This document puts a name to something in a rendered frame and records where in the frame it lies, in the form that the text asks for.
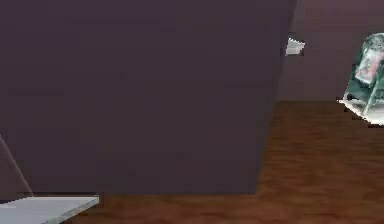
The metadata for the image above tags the white flat slab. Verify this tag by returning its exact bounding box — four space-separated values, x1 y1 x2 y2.
0 195 100 224

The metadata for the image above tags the small white wall box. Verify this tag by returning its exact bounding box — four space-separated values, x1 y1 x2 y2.
285 37 306 57

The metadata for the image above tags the green glass bin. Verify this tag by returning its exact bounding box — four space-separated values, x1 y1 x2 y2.
338 32 384 127

